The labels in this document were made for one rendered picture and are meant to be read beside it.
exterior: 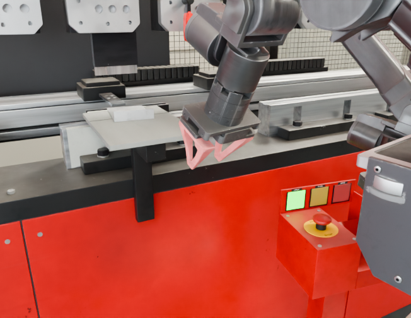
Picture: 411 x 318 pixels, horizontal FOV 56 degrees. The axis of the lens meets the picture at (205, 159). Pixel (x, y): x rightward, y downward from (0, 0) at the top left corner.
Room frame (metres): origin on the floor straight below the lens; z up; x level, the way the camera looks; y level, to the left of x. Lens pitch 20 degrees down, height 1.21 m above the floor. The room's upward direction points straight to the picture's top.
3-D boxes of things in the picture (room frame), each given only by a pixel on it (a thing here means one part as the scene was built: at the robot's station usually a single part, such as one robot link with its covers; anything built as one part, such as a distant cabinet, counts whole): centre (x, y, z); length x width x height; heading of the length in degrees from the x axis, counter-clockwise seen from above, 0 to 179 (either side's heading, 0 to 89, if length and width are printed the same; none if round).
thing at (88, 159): (0.88, 0.15, 0.89); 0.30 x 0.05 x 0.03; 116
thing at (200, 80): (1.23, -0.07, 1.01); 0.26 x 0.12 x 0.05; 26
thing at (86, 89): (1.06, 0.27, 1.01); 0.26 x 0.12 x 0.05; 26
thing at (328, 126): (1.13, -0.36, 0.89); 0.30 x 0.05 x 0.03; 116
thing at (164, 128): (0.78, 0.14, 1.00); 0.26 x 0.18 x 0.01; 26
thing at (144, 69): (1.37, 0.20, 1.02); 0.37 x 0.06 x 0.04; 116
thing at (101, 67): (0.92, 0.21, 1.13); 0.10 x 0.02 x 0.10; 116
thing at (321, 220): (0.72, -0.25, 0.79); 0.04 x 0.04 x 0.04
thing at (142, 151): (0.75, 0.13, 0.88); 0.14 x 0.04 x 0.22; 26
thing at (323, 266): (0.75, -0.29, 0.75); 0.20 x 0.16 x 0.18; 108
